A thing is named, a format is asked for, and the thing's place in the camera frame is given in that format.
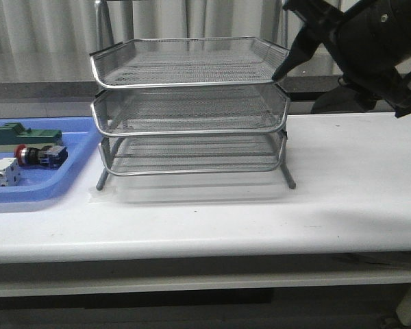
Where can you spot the red emergency stop button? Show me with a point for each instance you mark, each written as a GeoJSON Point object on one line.
{"type": "Point", "coordinates": [49, 156]}

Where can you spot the blue plastic tray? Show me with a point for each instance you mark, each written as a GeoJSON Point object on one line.
{"type": "Point", "coordinates": [79, 135]}

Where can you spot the silver metal rack frame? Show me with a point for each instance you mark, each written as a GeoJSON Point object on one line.
{"type": "Point", "coordinates": [105, 39]}

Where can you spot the silver mesh tray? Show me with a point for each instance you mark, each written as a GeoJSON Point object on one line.
{"type": "Point", "coordinates": [170, 62]}
{"type": "Point", "coordinates": [237, 109]}
{"type": "Point", "coordinates": [137, 156]}

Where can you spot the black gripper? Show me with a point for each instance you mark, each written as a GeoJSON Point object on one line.
{"type": "Point", "coordinates": [367, 42]}

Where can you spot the green electrical switch module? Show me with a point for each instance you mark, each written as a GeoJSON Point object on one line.
{"type": "Point", "coordinates": [14, 134]}

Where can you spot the white circuit breaker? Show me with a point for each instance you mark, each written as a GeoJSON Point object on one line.
{"type": "Point", "coordinates": [10, 174]}

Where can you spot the grey stone counter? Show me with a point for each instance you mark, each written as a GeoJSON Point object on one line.
{"type": "Point", "coordinates": [299, 88]}

